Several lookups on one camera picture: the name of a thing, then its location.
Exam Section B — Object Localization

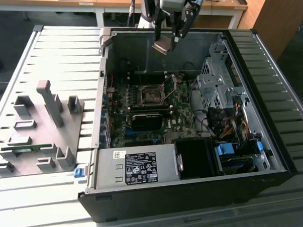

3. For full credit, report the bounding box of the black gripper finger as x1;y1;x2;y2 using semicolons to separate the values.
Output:
151;5;169;43
169;0;200;51

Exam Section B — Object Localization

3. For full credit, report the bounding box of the silver CPU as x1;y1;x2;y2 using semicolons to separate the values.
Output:
151;38;173;56

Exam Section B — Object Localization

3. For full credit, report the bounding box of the metal socket cover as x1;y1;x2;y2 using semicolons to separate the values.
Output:
161;73;180;98

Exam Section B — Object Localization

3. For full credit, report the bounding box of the CPU socket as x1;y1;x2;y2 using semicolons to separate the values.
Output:
139;83;166;106

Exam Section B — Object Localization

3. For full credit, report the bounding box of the metal drive cage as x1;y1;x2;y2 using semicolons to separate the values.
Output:
194;36;249;111

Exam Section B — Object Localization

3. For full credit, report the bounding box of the black RAM slot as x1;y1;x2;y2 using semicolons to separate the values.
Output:
130;109;169;117
130;104;168;111

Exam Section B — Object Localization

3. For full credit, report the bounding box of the green motherboard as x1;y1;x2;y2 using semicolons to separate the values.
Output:
101;68;212;152

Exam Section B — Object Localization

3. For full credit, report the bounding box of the wooden cabinet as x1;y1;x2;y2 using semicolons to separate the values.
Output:
235;0;303;63

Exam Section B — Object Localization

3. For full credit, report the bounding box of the black graphics card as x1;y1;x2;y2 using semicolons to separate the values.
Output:
126;111;165;133

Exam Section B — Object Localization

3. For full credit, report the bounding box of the dark chipset heatsink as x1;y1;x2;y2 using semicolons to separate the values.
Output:
164;132;179;142

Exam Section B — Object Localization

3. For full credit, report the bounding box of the black fan shroud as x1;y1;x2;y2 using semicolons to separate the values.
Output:
172;138;218;182

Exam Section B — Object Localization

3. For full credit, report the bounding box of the hard disk in blue carrier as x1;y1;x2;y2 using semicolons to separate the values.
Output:
213;142;258;175

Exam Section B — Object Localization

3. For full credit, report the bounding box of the grey power supply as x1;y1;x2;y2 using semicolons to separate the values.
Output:
93;140;185;194

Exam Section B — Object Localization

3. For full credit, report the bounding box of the blue plastic latch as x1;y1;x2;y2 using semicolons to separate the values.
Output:
254;140;264;156

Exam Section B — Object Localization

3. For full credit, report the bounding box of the grey parts rack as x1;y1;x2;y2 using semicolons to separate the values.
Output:
0;77;87;183

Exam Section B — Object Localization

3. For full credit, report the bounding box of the blue plastic block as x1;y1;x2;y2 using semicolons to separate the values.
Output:
73;167;86;179

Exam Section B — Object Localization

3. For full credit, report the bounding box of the green RAM stick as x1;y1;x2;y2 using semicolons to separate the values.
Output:
0;141;53;155

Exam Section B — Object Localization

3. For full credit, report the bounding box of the black PC case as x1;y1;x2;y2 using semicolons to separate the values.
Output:
76;22;303;227

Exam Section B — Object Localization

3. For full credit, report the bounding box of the hanging cable with connector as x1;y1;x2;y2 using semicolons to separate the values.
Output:
129;0;136;28

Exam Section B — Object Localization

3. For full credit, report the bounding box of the coloured power wire bundle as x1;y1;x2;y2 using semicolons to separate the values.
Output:
223;101;251;141

